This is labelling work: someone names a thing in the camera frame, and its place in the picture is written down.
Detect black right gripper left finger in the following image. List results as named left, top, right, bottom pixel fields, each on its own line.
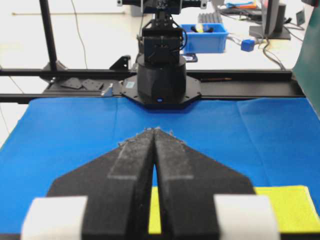
left=21, top=127, right=154, bottom=240

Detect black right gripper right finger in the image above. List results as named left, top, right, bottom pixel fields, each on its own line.
left=152, top=126, right=281, bottom=240

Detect yellow-green microfiber towel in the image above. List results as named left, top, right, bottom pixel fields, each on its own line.
left=148, top=185, right=320, bottom=240

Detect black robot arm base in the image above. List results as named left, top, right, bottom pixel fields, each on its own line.
left=117, top=0, right=207, bottom=109

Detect blue table cloth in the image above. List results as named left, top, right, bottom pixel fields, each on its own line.
left=0, top=97, right=320, bottom=234

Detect black flat plates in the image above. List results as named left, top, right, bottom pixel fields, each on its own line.
left=60, top=77, right=104, bottom=91

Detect blue plastic bin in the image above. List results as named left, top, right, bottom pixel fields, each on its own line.
left=181, top=23, right=229, bottom=54

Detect small blue cube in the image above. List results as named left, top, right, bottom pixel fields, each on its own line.
left=240, top=39, right=256, bottom=52

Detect dark green panel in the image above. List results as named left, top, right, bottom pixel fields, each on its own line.
left=293, top=7, right=320, bottom=116

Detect grey corrugated foam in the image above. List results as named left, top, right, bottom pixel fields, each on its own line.
left=198, top=12, right=223, bottom=24

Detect black monitor stand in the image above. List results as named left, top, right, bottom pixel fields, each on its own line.
left=249, top=0, right=291, bottom=40

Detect silver angle bracket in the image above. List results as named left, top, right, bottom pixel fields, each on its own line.
left=101, top=83, right=113, bottom=98

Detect black aluminium frame rail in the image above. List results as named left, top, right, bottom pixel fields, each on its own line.
left=0, top=69, right=305, bottom=104

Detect black corner bracket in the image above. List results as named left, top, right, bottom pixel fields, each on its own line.
left=109, top=55, right=131, bottom=71

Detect grey cable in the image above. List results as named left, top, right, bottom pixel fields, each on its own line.
left=257, top=37, right=287, bottom=71

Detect thin black cable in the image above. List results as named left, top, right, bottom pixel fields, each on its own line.
left=70, top=0, right=89, bottom=70

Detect black vertical frame post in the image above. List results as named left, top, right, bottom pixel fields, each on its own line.
left=39, top=0, right=57, bottom=72

